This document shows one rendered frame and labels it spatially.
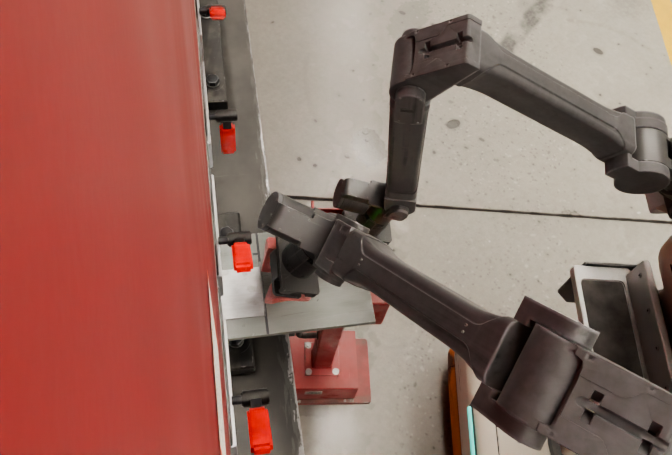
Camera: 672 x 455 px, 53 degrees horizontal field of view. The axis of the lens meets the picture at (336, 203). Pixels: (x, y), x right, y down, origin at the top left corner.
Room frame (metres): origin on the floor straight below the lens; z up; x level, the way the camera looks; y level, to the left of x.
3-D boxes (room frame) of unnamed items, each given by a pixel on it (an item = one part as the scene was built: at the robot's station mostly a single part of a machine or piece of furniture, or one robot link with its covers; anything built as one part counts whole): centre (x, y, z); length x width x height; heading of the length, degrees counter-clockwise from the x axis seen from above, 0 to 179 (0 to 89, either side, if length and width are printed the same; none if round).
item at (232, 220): (0.47, 0.15, 0.89); 0.30 x 0.05 x 0.03; 19
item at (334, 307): (0.46, 0.05, 1.00); 0.26 x 0.18 x 0.01; 109
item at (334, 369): (0.63, -0.05, 0.13); 0.10 x 0.10 x 0.01; 12
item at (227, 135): (0.58, 0.18, 1.20); 0.04 x 0.02 x 0.10; 109
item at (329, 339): (0.63, -0.05, 0.39); 0.05 x 0.05 x 0.54; 12
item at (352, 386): (0.64, -0.08, 0.06); 0.25 x 0.20 x 0.12; 102
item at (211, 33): (1.00, 0.34, 0.89); 0.30 x 0.05 x 0.03; 19
